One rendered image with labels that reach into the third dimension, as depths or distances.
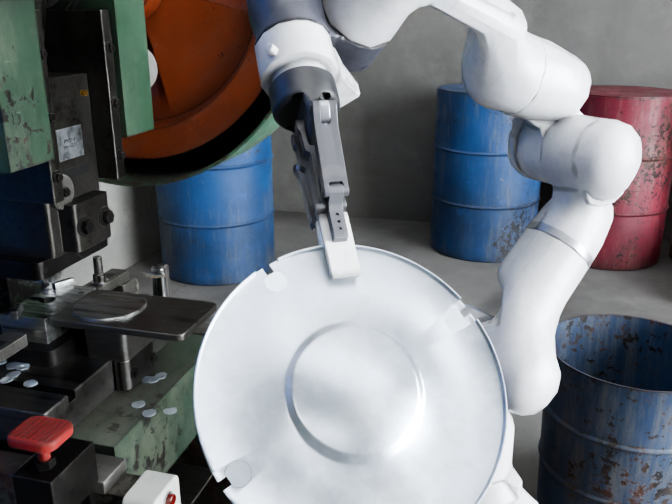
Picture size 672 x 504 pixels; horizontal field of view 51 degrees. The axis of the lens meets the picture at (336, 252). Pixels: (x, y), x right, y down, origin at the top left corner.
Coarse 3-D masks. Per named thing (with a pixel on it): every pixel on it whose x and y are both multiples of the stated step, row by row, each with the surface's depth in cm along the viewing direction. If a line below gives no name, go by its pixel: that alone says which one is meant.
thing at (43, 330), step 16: (48, 288) 131; (64, 288) 131; (80, 288) 131; (32, 304) 124; (48, 304) 124; (64, 304) 124; (0, 320) 120; (16, 320) 119; (32, 320) 118; (48, 320) 119; (32, 336) 119; (48, 336) 119
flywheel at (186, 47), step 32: (160, 0) 140; (192, 0) 139; (224, 0) 137; (160, 32) 143; (192, 32) 141; (224, 32) 139; (160, 64) 145; (192, 64) 143; (224, 64) 141; (256, 64) 136; (160, 96) 147; (192, 96) 145; (224, 96) 140; (256, 96) 138; (160, 128) 146; (192, 128) 144; (224, 128) 142
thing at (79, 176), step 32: (64, 96) 112; (64, 128) 113; (64, 160) 113; (96, 160) 122; (64, 192) 111; (96, 192) 120; (0, 224) 114; (32, 224) 112; (64, 224) 113; (96, 224) 118; (32, 256) 114
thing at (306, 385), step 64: (320, 256) 69; (384, 256) 71; (256, 320) 65; (320, 320) 66; (384, 320) 68; (256, 384) 62; (320, 384) 63; (384, 384) 64; (448, 384) 66; (256, 448) 60; (320, 448) 61; (384, 448) 62; (448, 448) 64
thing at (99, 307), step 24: (72, 312) 120; (96, 312) 119; (120, 312) 119; (144, 312) 120; (168, 312) 120; (192, 312) 120; (96, 336) 119; (120, 336) 118; (144, 336) 114; (168, 336) 112; (120, 360) 119; (144, 360) 125; (120, 384) 121
